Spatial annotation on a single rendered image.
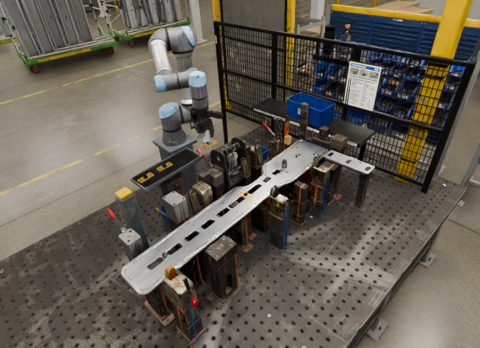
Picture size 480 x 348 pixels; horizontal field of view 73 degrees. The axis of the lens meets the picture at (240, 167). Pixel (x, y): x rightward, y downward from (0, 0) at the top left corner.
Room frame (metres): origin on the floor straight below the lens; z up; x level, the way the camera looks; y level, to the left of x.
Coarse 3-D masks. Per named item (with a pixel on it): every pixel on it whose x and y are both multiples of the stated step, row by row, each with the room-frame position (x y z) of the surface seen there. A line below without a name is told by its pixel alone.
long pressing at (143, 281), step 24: (312, 144) 1.77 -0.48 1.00; (264, 168) 1.54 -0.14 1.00; (288, 168) 1.53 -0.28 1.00; (264, 192) 1.32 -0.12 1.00; (216, 216) 1.17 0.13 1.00; (240, 216) 1.16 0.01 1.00; (168, 240) 1.03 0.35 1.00; (192, 240) 1.02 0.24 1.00; (144, 264) 0.90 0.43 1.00; (168, 264) 0.89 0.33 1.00; (144, 288) 0.78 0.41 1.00
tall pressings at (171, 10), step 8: (128, 0) 8.76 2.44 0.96; (144, 0) 9.32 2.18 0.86; (152, 0) 9.21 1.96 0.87; (160, 0) 9.40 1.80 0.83; (168, 0) 9.24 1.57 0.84; (176, 0) 9.42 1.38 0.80; (128, 8) 8.73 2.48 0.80; (144, 8) 9.34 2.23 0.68; (152, 8) 9.16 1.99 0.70; (160, 8) 9.39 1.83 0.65; (168, 8) 9.22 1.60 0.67; (176, 8) 9.39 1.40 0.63; (128, 16) 8.75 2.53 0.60; (136, 16) 9.13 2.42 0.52; (144, 16) 8.97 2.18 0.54; (152, 16) 9.15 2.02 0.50; (160, 16) 9.54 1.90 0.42; (168, 16) 9.16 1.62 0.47; (176, 16) 9.39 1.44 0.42; (128, 24) 8.89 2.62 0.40; (136, 24) 8.77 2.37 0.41; (144, 24) 8.93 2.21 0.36
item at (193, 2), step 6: (192, 0) 8.32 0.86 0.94; (198, 0) 8.40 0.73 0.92; (192, 6) 8.34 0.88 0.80; (198, 6) 8.39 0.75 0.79; (192, 12) 8.36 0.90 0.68; (198, 12) 8.37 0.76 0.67; (192, 18) 8.39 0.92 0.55; (198, 18) 8.36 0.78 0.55; (192, 24) 8.38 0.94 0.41; (198, 24) 8.35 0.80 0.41; (192, 30) 8.37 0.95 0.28; (198, 30) 8.33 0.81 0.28; (198, 36) 8.32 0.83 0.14; (198, 42) 8.26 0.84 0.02
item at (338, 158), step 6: (330, 150) 1.69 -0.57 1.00; (324, 156) 1.62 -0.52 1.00; (330, 156) 1.62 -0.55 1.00; (336, 156) 1.62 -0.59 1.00; (342, 156) 1.61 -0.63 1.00; (348, 156) 1.61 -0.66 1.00; (336, 162) 1.56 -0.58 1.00; (342, 162) 1.55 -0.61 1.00; (354, 162) 1.55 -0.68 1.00; (348, 168) 1.51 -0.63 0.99; (354, 168) 1.49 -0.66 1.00; (360, 168) 1.49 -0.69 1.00; (372, 168) 1.48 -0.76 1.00
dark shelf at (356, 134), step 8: (256, 104) 2.36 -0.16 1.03; (264, 104) 2.35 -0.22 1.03; (272, 104) 2.34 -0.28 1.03; (280, 104) 2.33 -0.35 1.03; (264, 112) 2.24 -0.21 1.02; (272, 112) 2.20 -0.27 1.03; (280, 112) 2.20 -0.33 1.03; (296, 120) 2.06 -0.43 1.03; (336, 120) 2.02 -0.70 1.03; (312, 128) 1.94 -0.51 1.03; (336, 128) 1.91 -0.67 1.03; (344, 128) 1.90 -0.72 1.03; (352, 128) 1.90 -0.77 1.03; (360, 128) 1.89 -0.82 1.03; (352, 136) 1.79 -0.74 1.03; (360, 136) 1.78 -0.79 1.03; (368, 136) 1.78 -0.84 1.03; (352, 144) 1.73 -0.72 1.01; (360, 144) 1.70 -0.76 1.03
